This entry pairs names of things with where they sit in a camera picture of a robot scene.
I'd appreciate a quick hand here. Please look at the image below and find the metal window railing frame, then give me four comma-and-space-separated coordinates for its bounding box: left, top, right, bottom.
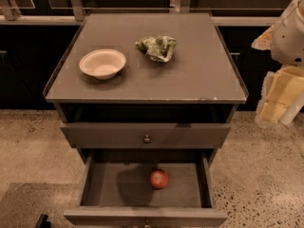
0, 0, 293, 26

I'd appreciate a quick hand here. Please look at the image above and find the brass top drawer knob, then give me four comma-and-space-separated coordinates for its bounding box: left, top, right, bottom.
143, 135, 151, 143

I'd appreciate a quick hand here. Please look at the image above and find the black object at floor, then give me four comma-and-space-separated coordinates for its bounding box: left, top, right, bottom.
35, 214, 51, 228

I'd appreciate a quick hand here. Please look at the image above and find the grey top drawer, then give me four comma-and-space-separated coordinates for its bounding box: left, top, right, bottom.
61, 123, 230, 149

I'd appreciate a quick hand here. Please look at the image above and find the brass drawer knob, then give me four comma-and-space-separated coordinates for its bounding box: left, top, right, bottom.
143, 219, 152, 228
143, 135, 151, 143

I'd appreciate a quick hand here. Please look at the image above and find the red apple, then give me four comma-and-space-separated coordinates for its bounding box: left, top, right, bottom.
150, 169, 169, 189

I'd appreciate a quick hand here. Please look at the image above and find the brass middle drawer knob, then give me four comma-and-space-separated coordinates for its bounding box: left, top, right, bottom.
143, 219, 152, 228

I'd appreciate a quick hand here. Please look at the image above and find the grey drawer cabinet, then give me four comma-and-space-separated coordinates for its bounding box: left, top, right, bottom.
42, 12, 250, 228

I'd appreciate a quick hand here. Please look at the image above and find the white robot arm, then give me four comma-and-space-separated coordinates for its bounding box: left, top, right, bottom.
252, 0, 304, 128

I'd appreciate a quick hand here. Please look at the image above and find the white paper bowl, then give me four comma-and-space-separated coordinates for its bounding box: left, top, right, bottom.
79, 49, 126, 80

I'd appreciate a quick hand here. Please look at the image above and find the crumpled green chip bag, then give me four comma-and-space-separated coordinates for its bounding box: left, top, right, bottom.
135, 36, 177, 63

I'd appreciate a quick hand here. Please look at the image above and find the grey open middle drawer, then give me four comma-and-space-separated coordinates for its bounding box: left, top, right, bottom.
64, 149, 227, 228

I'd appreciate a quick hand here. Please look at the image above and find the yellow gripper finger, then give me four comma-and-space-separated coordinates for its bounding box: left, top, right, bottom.
255, 72, 286, 128
251, 26, 274, 50

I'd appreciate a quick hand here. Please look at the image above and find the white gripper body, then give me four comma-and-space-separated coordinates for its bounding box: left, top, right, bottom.
276, 66, 304, 112

